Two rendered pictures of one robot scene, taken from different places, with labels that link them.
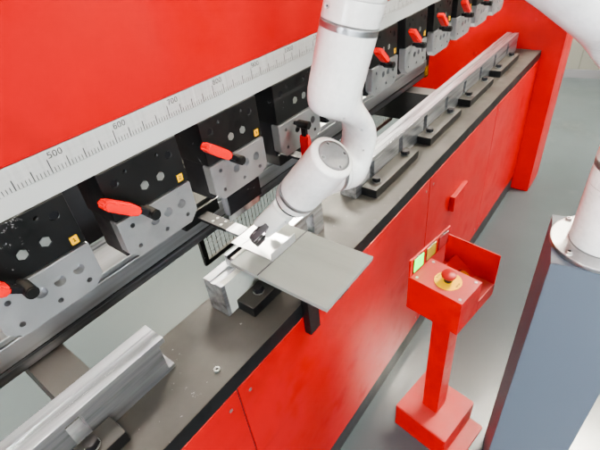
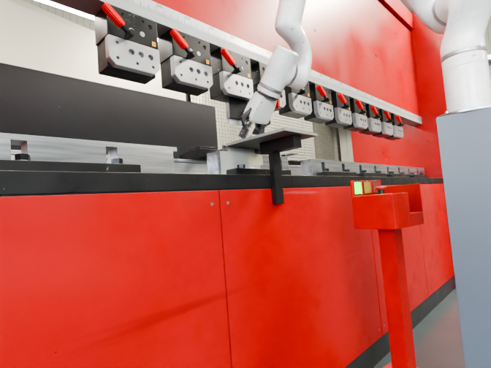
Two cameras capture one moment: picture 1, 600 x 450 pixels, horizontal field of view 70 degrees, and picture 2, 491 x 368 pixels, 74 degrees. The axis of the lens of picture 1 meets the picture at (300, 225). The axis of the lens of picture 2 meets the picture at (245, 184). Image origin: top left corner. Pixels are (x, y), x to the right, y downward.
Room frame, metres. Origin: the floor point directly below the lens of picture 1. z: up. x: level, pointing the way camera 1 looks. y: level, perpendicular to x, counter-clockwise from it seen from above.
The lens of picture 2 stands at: (-0.39, 0.05, 0.78)
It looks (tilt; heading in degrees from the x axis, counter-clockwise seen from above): 4 degrees up; 3
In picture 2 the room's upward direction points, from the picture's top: 4 degrees counter-clockwise
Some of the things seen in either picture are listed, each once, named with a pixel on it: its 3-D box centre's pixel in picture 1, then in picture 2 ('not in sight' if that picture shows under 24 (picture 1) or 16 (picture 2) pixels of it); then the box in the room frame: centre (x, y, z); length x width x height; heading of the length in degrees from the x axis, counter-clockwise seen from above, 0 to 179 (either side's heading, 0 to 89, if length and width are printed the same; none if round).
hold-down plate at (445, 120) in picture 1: (439, 125); (372, 176); (1.53, -0.59, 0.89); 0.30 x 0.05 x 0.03; 139
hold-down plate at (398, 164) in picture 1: (391, 170); (337, 175); (1.23, -0.32, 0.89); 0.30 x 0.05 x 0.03; 139
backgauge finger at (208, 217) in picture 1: (206, 214); (213, 151); (0.93, 0.24, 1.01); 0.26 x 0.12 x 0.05; 49
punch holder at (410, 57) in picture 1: (404, 40); (337, 110); (1.40, -0.40, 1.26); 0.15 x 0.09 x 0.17; 139
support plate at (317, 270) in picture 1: (300, 261); (270, 139); (0.72, 0.01, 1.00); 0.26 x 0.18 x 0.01; 49
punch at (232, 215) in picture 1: (241, 193); (237, 112); (0.82, 0.12, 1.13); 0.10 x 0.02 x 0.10; 139
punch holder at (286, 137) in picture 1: (284, 109); (265, 88); (0.95, 0.00, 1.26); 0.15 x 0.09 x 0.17; 139
